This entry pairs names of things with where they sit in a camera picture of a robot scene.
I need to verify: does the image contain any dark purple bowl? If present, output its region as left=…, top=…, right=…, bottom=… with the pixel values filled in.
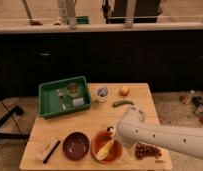
left=63, top=132, right=89, bottom=161

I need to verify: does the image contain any white cup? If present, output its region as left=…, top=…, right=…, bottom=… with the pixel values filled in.
left=96, top=87, right=108, bottom=103

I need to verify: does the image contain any glass jar in tray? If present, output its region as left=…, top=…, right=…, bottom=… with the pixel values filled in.
left=67, top=83, right=80, bottom=97

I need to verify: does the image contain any white black brush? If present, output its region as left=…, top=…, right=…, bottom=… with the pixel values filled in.
left=36, top=138, right=60, bottom=163

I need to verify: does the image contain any white handled knife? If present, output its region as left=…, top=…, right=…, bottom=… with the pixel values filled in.
left=107, top=126, right=116, bottom=132

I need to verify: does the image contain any black chair base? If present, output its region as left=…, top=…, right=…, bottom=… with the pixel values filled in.
left=0, top=105, right=30, bottom=140

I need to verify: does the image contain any orange bowl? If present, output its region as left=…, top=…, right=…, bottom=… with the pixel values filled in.
left=91, top=131, right=123, bottom=164

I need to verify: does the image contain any green box on shelf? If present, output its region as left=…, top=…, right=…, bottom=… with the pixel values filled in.
left=76, top=16, right=89, bottom=24

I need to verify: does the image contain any bunch of red grapes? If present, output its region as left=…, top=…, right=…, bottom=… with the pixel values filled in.
left=135, top=143, right=162, bottom=159

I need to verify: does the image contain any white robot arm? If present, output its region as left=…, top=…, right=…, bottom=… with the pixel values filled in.
left=116, top=106, right=203, bottom=160

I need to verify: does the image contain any yellow banana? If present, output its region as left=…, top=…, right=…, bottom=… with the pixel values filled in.
left=96, top=139, right=114, bottom=161

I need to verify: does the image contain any green chili pepper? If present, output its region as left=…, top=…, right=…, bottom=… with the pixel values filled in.
left=112, top=100, right=134, bottom=108

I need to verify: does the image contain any green plastic tray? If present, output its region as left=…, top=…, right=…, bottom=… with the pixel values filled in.
left=38, top=76, right=92, bottom=119

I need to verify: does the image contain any grey sponge block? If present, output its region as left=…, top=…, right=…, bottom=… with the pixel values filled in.
left=72, top=97, right=84, bottom=107

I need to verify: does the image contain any small orange fruit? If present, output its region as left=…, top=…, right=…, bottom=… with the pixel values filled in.
left=119, top=86, right=130, bottom=96

